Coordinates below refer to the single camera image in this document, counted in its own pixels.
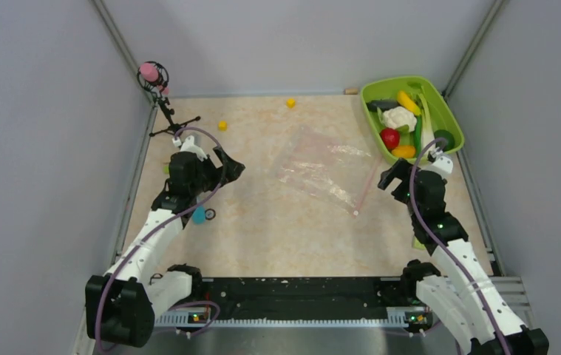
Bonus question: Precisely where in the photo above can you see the blue cylinder toy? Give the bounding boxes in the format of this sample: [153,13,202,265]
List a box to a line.
[191,206,206,225]

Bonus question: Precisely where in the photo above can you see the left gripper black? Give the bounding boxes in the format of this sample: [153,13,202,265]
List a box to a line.
[190,145,245,195]

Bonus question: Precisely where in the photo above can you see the white toy cauliflower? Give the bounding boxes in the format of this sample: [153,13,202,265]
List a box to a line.
[381,106,417,133]

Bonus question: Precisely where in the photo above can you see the yellow toy banana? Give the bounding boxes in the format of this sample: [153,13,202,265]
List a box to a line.
[396,90,421,116]

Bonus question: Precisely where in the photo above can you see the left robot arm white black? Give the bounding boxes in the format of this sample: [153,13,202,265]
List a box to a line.
[85,135,245,348]

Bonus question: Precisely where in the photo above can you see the green plastic bin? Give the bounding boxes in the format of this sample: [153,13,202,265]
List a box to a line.
[359,75,465,165]

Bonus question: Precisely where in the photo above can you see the toy celery stalk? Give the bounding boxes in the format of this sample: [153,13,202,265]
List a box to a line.
[415,84,435,150]

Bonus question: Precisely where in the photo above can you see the grey toy fish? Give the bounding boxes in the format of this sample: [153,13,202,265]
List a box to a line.
[366,99,400,112]

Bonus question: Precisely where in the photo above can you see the yellow cube near back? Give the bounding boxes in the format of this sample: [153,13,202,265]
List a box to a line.
[286,98,296,108]

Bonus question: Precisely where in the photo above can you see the cork stopper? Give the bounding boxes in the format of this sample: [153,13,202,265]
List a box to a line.
[344,87,359,95]

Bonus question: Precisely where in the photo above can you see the pink microphone on tripod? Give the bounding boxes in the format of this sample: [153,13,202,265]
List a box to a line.
[136,61,201,138]

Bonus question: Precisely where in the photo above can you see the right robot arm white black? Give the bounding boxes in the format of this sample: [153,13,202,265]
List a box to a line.
[378,154,549,354]

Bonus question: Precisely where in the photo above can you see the green toy chili pepper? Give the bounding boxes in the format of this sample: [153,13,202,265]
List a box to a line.
[412,115,423,157]

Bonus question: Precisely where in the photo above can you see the yellow cube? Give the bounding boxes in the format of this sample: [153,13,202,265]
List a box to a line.
[217,121,228,132]
[286,98,296,108]

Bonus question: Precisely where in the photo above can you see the red toy apple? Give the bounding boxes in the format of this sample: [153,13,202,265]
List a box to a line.
[379,128,401,151]

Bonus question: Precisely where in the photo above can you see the clear zip top bag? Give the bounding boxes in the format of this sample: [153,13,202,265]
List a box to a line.
[271,126,382,217]

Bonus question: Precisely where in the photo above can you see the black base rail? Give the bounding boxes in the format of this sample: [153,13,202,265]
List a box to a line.
[154,277,439,337]

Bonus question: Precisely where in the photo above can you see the dark green toy avocado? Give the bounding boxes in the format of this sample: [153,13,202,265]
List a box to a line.
[434,129,456,152]

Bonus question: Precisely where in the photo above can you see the yellow cube left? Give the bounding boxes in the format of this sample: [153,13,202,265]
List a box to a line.
[217,121,228,132]

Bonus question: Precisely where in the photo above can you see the orange toy mango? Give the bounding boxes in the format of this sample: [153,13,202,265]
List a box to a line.
[391,145,416,159]

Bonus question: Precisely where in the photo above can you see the green lego brick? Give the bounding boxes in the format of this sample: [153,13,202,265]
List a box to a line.
[412,237,426,251]

